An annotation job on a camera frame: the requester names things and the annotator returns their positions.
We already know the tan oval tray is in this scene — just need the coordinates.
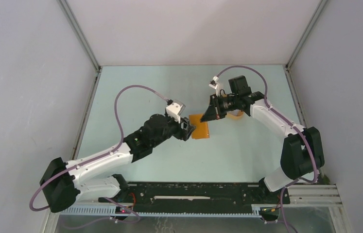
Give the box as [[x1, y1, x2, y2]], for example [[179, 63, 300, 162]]
[[226, 110, 245, 120]]

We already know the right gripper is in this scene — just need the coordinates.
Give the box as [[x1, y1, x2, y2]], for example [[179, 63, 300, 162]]
[[202, 94, 239, 122]]

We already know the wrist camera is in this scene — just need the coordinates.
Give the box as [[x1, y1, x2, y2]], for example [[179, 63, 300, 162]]
[[209, 76, 223, 96], [165, 100, 186, 123]]

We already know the left controller board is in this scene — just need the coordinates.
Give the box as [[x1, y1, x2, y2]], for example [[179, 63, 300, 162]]
[[115, 207, 131, 215]]

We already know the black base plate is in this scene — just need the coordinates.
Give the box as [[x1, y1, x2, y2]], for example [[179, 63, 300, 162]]
[[112, 182, 290, 214]]

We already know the controller board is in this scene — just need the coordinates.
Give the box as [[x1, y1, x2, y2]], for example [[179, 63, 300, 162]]
[[260, 208, 280, 215], [115, 207, 131, 215]]

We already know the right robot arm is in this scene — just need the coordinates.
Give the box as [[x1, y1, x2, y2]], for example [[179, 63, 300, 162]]
[[200, 76, 325, 203]]

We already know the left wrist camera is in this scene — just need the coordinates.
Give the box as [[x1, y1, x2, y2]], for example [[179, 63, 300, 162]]
[[165, 100, 186, 123]]

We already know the aluminium frame rail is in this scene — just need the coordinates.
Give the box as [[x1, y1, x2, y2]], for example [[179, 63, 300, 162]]
[[47, 183, 343, 216]]

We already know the right controller board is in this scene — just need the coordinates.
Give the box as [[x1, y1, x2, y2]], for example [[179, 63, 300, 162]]
[[260, 208, 280, 215]]

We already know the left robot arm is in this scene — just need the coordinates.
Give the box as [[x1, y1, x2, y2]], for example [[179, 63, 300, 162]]
[[39, 114, 195, 213]]

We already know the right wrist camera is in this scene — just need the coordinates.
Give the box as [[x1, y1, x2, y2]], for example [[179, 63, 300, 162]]
[[209, 76, 223, 96]]

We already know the orange leather card holder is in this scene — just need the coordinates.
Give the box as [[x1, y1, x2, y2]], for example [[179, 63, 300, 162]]
[[189, 114, 210, 139]]

